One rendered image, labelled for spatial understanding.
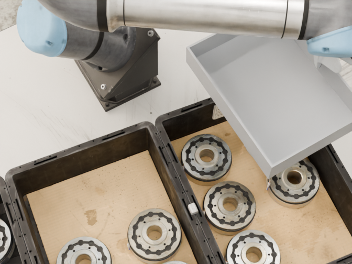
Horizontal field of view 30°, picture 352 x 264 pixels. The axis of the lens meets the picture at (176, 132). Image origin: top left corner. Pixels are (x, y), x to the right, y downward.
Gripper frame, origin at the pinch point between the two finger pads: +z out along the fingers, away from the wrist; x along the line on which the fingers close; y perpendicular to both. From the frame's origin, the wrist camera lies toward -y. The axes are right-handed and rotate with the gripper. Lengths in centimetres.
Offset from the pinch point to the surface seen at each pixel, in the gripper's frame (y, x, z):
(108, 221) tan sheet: -4, -37, 35
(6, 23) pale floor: -120, 2, 110
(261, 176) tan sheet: 5.6, -7.2, 27.3
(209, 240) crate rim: 12.8, -28.1, 22.1
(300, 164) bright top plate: 8.9, -1.3, 22.6
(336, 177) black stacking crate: 15.9, -0.3, 18.0
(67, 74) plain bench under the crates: -45, -21, 44
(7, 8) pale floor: -127, 6, 110
